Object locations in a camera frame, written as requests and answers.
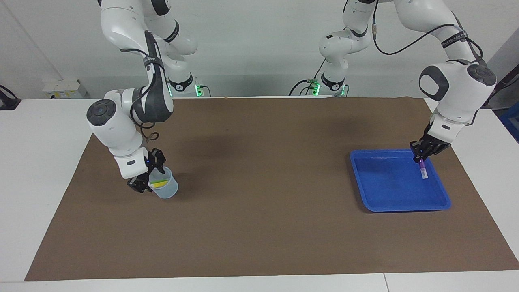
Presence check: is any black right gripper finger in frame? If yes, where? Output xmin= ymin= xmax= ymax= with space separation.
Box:
xmin=127 ymin=175 xmax=151 ymax=193
xmin=151 ymin=148 xmax=166 ymax=172

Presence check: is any blue plastic tray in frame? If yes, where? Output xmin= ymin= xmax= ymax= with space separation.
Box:
xmin=350 ymin=148 xmax=452 ymax=213

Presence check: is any translucent plastic measuring cup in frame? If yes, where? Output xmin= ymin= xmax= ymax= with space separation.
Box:
xmin=148 ymin=166 xmax=178 ymax=199

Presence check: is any blue crate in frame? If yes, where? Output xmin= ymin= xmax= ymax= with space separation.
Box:
xmin=500 ymin=103 xmax=519 ymax=142

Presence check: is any brown table mat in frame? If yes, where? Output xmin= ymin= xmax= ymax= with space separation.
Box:
xmin=24 ymin=97 xmax=519 ymax=281

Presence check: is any black clamp base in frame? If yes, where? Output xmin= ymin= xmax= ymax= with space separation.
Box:
xmin=0 ymin=85 xmax=21 ymax=111

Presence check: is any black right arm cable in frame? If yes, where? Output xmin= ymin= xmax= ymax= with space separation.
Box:
xmin=120 ymin=30 xmax=161 ymax=142

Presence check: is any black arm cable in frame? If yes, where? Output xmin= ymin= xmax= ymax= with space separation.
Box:
xmin=372 ymin=0 xmax=483 ymax=61
xmin=120 ymin=30 xmax=161 ymax=142

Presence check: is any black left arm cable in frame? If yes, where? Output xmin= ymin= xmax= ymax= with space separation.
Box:
xmin=372 ymin=0 xmax=483 ymax=61

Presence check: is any white wall socket box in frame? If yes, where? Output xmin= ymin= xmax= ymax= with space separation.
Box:
xmin=43 ymin=79 xmax=88 ymax=99

